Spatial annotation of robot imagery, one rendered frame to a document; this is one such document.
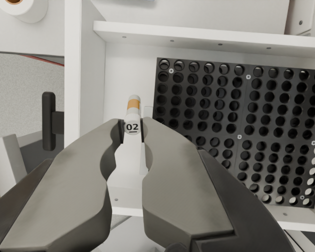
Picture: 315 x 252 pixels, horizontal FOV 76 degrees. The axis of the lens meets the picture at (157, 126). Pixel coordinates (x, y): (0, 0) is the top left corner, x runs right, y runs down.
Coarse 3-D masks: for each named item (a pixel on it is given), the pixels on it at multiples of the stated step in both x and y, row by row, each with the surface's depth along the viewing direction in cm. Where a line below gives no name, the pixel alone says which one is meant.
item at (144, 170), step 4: (144, 108) 30; (148, 108) 30; (152, 108) 30; (144, 112) 30; (148, 112) 30; (144, 116) 31; (148, 116) 30; (144, 148) 31; (144, 152) 31; (140, 156) 32; (144, 156) 32; (140, 160) 32; (144, 160) 32; (140, 164) 32; (144, 164) 32; (140, 168) 32; (144, 168) 32; (140, 172) 32; (144, 172) 32
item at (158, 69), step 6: (156, 60) 24; (168, 60) 24; (156, 66) 24; (168, 66) 24; (156, 72) 24; (168, 72) 24; (156, 78) 24; (168, 78) 24; (156, 84) 25; (168, 84) 25; (156, 90) 25; (168, 90) 25; (156, 96) 25; (168, 96) 25; (156, 102) 25; (156, 114) 25
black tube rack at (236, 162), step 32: (160, 64) 27; (192, 64) 27; (224, 64) 24; (160, 96) 28; (192, 96) 25; (224, 96) 25; (256, 96) 28; (288, 96) 25; (192, 128) 25; (224, 128) 25; (256, 128) 25; (288, 128) 25; (224, 160) 29; (256, 160) 26; (288, 160) 26; (256, 192) 27; (288, 192) 26
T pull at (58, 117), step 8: (48, 96) 24; (48, 104) 24; (48, 112) 24; (56, 112) 24; (48, 120) 24; (56, 120) 25; (48, 128) 25; (56, 128) 25; (48, 136) 25; (48, 144) 25
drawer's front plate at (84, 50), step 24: (72, 0) 21; (72, 24) 21; (72, 48) 22; (96, 48) 26; (72, 72) 22; (96, 72) 27; (72, 96) 22; (96, 96) 28; (72, 120) 23; (96, 120) 29
